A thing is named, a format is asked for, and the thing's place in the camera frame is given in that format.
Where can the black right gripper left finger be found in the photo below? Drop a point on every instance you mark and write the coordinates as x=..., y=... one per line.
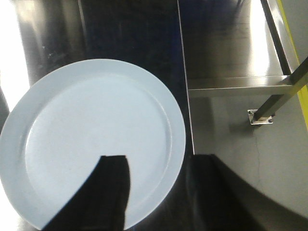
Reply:
x=100, y=203

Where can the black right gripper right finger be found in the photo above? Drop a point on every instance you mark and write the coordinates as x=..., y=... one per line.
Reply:
x=223, y=201

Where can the light blue plate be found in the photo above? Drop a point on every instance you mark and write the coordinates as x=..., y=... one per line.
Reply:
x=55, y=135

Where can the steel table leg with footplate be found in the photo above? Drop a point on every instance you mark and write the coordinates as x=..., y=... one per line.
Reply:
x=264, y=115

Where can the lower steel side table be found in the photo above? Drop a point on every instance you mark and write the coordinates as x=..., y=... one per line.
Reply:
x=236, y=47

